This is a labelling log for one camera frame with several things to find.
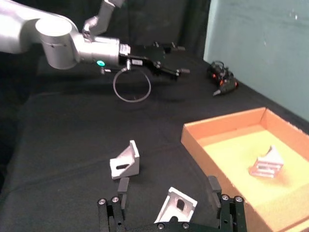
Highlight thin dark looped cable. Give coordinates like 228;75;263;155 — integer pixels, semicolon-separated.
112;68;153;103

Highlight silver metal corner bracket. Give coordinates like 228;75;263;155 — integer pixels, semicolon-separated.
248;145;284;179
154;186;198;224
109;140;141;181

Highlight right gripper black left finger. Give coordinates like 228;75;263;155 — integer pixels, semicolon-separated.
97;177;130;232

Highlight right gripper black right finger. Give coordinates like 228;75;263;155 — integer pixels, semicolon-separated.
208;175;248;232

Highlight shallow brown cardboard tray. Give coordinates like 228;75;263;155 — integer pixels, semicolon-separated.
181;107;309;232

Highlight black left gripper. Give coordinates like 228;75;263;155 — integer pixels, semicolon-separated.
119;41;191;82

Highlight black table cloth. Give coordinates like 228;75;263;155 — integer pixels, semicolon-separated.
0;0;309;232

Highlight black corded tool orange parts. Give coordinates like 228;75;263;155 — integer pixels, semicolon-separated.
207;60;239;98

